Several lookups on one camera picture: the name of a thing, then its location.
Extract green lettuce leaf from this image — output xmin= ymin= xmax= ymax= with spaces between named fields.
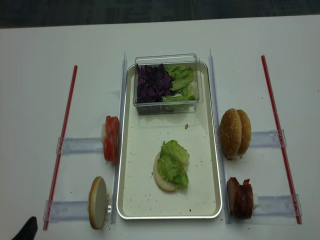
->
xmin=157 ymin=140 xmax=190 ymax=190

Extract green lettuce in container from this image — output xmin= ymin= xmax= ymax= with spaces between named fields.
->
xmin=162 ymin=64 xmax=197 ymax=113

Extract rear tomato slice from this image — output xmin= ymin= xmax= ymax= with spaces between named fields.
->
xmin=105 ymin=115 xmax=120 ymax=138

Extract tomato slice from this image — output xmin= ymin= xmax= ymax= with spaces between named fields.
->
xmin=105 ymin=115 xmax=120 ymax=138
xmin=103 ymin=135 xmax=118 ymax=165

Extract front tomato slice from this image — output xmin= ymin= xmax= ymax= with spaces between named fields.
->
xmin=103 ymin=135 xmax=118 ymax=165

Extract front meat slice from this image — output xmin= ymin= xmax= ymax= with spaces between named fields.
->
xmin=226 ymin=177 xmax=240 ymax=217

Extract meat slice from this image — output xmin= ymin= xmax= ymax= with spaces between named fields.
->
xmin=240 ymin=179 xmax=254 ymax=219
xmin=226 ymin=177 xmax=240 ymax=217

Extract rear meat slice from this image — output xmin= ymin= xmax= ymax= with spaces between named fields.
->
xmin=240 ymin=179 xmax=254 ymax=219

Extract clear plastic container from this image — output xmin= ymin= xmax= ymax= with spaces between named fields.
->
xmin=133 ymin=53 xmax=203 ymax=115

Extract purple cabbage leaves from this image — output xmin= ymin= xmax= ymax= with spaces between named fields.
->
xmin=136 ymin=64 xmax=174 ymax=104

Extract white metal tray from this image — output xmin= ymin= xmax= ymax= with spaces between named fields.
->
xmin=116 ymin=62 xmax=222 ymax=220

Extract left long clear divider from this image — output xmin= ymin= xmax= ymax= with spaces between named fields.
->
xmin=109 ymin=53 xmax=128 ymax=224

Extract bottom bun on tray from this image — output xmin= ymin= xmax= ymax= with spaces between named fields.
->
xmin=153 ymin=152 xmax=178 ymax=193

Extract front sesame bun top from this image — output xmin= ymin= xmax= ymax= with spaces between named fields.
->
xmin=219 ymin=108 xmax=242 ymax=159

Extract sesame bun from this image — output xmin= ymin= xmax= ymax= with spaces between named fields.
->
xmin=237 ymin=109 xmax=252 ymax=158
xmin=219 ymin=108 xmax=242 ymax=159

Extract rear sesame bun top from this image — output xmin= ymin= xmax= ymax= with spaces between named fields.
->
xmin=237 ymin=109 xmax=252 ymax=158

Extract upright bun half left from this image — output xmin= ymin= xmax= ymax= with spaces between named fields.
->
xmin=88 ymin=176 xmax=107 ymax=230

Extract left red strip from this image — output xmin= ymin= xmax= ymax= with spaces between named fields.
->
xmin=43 ymin=65 xmax=78 ymax=231

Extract red strip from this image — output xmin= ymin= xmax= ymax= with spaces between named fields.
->
xmin=260 ymin=55 xmax=302 ymax=225
xmin=43 ymin=65 xmax=78 ymax=231

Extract right red strip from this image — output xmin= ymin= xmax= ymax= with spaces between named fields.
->
xmin=260 ymin=55 xmax=302 ymax=225

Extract black object bottom left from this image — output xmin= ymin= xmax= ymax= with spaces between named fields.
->
xmin=12 ymin=216 xmax=38 ymax=240

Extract left upper clear rail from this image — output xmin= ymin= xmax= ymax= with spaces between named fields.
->
xmin=56 ymin=137 xmax=103 ymax=155

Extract clear rail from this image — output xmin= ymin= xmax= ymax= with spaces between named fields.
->
xmin=43 ymin=200 xmax=89 ymax=222
xmin=249 ymin=129 xmax=287 ymax=148
xmin=56 ymin=137 xmax=103 ymax=155

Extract right upper clear rail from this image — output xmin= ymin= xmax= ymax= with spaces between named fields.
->
xmin=249 ymin=129 xmax=287 ymax=148

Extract left lower clear rail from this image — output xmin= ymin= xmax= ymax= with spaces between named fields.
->
xmin=43 ymin=200 xmax=89 ymax=222

